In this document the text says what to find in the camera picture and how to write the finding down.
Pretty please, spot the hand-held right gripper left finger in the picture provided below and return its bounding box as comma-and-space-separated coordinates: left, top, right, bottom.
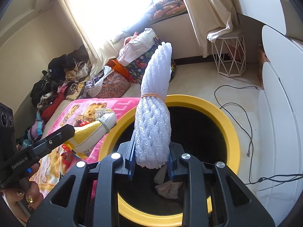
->
26, 141, 136, 227

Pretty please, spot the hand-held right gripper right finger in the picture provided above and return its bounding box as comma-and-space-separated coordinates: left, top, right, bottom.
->
166, 144, 276, 227

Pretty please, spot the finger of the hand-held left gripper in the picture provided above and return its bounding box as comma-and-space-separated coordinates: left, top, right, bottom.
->
33, 124, 76, 158

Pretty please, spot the white printed plastic bag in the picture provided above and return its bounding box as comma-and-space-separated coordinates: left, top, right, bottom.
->
63, 108, 117, 160

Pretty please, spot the white foam net orange band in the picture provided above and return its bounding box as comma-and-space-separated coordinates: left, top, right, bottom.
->
134, 41, 173, 170

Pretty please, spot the yellow rimmed black trash bin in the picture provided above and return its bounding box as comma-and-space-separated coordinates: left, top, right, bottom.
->
98, 94, 241, 221

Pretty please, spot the person's left hand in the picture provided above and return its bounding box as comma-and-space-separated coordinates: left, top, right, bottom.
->
0, 163, 44, 219

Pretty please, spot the crumpled white tissue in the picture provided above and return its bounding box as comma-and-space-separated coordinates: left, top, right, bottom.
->
153, 165, 184, 199

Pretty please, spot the striped colourful cloth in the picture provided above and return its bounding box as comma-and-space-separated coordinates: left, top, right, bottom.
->
25, 119, 45, 145

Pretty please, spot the red cloth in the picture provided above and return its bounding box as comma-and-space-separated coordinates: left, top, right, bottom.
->
40, 92, 65, 120

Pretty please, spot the pink bear printed blanket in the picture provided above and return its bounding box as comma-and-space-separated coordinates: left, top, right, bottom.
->
30, 96, 141, 200

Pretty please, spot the lavender cloth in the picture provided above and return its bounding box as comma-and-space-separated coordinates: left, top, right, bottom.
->
85, 66, 112, 98

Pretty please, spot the pile of dark clothes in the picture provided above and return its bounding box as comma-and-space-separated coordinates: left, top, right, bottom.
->
30, 45, 94, 110

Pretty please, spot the floral fabric bag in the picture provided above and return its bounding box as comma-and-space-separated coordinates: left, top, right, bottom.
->
101, 72, 132, 98

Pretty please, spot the orange bag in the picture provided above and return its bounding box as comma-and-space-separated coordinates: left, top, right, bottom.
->
107, 59, 134, 82

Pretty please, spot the dinosaur print laundry basket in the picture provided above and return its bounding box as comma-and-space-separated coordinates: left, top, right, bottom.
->
125, 41, 177, 84

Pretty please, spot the cream curtain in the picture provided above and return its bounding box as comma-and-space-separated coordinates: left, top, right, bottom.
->
176, 0, 240, 58
55, 0, 142, 76

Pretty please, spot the orange cloth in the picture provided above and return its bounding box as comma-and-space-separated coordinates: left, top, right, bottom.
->
125, 31, 141, 46

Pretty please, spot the orange patterned quilt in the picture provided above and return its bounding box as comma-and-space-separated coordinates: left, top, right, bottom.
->
146, 0, 187, 21

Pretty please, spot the black cable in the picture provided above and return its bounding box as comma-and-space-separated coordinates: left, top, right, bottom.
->
244, 174, 303, 185
214, 85, 260, 157

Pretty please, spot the white wire stool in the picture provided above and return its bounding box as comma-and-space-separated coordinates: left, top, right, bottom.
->
208, 30, 247, 76

